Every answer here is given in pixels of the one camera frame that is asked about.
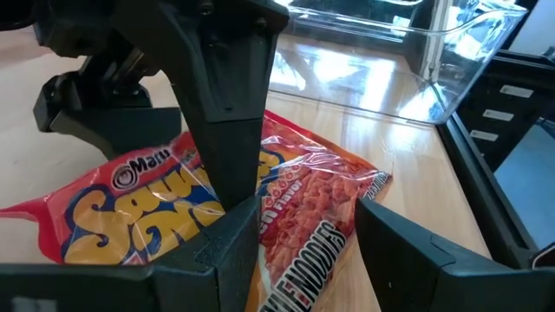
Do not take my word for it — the clear plastic bin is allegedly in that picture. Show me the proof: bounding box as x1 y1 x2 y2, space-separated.
268 0 530 127

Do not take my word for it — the saucy noodles orange red packet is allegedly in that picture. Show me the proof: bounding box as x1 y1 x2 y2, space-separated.
0 108 394 312

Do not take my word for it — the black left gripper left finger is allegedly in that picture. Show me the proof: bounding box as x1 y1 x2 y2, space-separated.
0 197 261 312

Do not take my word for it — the black table frame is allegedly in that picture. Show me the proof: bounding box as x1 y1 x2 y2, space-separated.
435 110 541 270

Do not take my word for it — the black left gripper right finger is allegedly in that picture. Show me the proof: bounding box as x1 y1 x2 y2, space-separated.
355 198 555 312

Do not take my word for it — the black panel with white labels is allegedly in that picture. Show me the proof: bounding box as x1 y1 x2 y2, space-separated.
454 49 555 174

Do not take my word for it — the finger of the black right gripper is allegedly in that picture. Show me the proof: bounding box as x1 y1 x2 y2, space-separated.
160 0 291 212
32 73 183 160

